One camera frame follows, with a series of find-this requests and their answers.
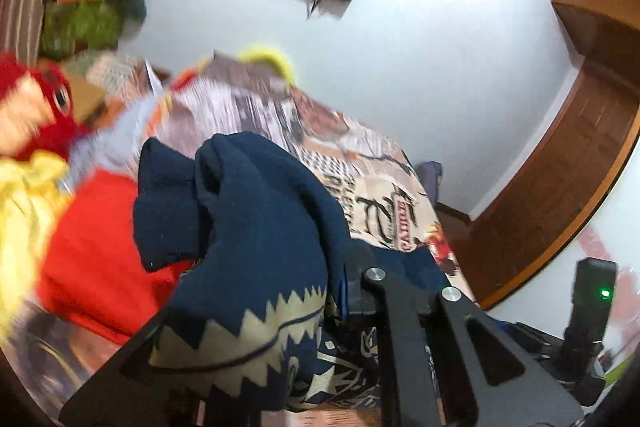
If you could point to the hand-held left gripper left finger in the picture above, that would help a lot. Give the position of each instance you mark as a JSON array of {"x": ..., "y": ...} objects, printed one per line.
[{"x": 100, "y": 402}]

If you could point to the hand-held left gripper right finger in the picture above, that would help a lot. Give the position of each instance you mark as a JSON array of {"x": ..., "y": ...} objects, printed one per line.
[{"x": 344, "y": 297}]

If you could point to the navy patterned hooded sweater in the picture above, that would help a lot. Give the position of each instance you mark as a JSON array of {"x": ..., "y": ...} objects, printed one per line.
[{"x": 260, "y": 217}]

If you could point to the printed blanket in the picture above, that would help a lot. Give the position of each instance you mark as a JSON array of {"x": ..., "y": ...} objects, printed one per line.
[{"x": 350, "y": 157}]

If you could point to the red garment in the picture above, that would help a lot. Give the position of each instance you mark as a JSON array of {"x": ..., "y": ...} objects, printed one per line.
[{"x": 100, "y": 247}]

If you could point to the yellow cloth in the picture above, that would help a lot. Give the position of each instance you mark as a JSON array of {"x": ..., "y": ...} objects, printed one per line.
[{"x": 25, "y": 207}]

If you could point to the yellow fuzzy toy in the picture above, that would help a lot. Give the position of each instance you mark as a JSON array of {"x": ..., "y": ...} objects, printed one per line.
[{"x": 265, "y": 54}]

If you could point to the pale purple cloth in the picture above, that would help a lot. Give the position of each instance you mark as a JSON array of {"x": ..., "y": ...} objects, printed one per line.
[{"x": 115, "y": 142}]

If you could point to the wooden door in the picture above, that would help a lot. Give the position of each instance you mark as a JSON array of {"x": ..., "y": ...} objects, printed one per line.
[{"x": 595, "y": 7}]

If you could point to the cardboard box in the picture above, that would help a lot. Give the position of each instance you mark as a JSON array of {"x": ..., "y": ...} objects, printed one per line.
[{"x": 85, "y": 94}]

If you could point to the red plush toy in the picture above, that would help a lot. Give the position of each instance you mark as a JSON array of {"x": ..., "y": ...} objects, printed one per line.
[{"x": 30, "y": 77}]

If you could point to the green plush toy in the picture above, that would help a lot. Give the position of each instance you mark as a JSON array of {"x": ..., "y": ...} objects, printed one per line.
[{"x": 80, "y": 27}]

